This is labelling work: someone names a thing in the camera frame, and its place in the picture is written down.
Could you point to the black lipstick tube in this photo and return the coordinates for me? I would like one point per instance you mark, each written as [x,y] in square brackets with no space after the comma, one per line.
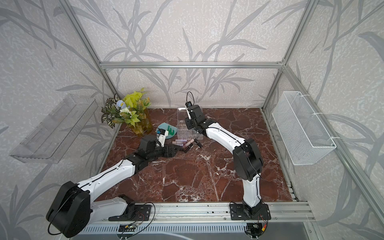
[198,143]

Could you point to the right electronics board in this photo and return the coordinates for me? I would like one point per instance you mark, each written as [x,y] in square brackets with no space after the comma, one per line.
[255,230]

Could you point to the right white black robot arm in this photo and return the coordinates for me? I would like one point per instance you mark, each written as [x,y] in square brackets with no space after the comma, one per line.
[246,154]

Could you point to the rose gold lipstick tube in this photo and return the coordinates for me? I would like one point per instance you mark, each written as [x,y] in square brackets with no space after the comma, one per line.
[188,146]

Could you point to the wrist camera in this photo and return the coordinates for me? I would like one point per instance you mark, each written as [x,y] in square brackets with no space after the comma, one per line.
[188,105]
[162,136]

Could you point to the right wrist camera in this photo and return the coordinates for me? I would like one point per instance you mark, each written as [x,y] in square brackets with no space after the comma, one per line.
[188,105]

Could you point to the artificial flowers in yellow vase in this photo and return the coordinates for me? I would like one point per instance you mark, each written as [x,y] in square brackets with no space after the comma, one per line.
[132,110]

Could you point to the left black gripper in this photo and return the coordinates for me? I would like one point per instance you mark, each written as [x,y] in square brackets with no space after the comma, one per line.
[171,154]

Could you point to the left electronics board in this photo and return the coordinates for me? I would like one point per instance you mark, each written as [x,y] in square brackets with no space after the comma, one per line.
[127,228]

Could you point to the clear acrylic lipstick organizer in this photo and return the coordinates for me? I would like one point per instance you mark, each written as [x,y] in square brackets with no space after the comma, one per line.
[183,133]

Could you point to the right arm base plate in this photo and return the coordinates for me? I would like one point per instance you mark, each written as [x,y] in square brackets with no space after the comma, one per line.
[244,212]

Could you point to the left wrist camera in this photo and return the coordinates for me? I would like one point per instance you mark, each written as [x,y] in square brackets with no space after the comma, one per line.
[162,136]

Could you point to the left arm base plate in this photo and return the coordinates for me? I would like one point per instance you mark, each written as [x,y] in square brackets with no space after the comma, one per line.
[133,211]

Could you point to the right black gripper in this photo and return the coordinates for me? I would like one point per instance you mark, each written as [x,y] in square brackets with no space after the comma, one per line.
[188,125]

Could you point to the clear plastic wall shelf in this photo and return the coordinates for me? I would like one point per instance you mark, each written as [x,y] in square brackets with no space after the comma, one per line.
[51,139]

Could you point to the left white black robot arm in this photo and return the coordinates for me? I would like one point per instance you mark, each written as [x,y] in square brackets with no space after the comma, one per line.
[75,205]

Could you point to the aluminium front rail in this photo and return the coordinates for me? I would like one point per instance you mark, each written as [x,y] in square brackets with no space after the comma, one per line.
[219,212]

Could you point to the white wire mesh basket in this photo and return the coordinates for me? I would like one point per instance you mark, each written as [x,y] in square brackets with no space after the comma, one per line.
[305,137]

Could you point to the teal toy shovel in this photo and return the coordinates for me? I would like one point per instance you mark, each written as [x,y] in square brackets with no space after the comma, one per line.
[165,126]

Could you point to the green toy rake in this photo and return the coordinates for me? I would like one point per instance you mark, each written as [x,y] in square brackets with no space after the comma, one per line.
[172,130]

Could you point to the electronics board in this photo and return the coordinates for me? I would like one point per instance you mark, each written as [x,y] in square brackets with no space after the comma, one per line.
[127,228]
[255,230]

